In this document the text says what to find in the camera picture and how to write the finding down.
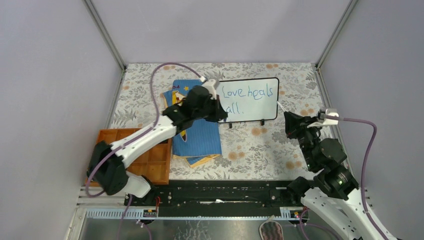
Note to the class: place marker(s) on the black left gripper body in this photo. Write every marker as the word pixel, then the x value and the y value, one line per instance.
pixel 209 103

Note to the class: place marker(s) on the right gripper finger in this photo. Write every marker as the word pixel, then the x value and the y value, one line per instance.
pixel 290 123
pixel 298 120

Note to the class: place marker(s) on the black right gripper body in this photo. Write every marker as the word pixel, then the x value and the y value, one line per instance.
pixel 307 135

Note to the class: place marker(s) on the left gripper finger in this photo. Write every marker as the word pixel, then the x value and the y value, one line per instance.
pixel 213 114
pixel 220 113

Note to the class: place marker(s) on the white whiteboard marker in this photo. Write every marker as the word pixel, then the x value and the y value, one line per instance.
pixel 281 106

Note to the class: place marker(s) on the black framed whiteboard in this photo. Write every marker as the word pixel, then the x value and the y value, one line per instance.
pixel 249 100

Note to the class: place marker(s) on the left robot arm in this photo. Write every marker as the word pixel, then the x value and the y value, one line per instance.
pixel 107 170

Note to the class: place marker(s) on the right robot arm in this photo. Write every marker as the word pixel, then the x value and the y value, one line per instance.
pixel 335 195

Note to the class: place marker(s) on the blue cartoon cloth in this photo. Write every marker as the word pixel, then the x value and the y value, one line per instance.
pixel 201 142

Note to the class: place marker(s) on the floral tablecloth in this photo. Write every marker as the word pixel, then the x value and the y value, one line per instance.
pixel 250 151

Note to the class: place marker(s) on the orange wooden compartment tray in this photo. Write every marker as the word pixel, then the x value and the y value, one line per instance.
pixel 153 164

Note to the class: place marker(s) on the striped object at bottom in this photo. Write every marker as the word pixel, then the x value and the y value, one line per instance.
pixel 271 230

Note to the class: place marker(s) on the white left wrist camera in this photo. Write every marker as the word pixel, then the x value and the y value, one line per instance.
pixel 211 85

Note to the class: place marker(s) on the black mounting rail base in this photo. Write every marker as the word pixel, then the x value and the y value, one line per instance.
pixel 224 198

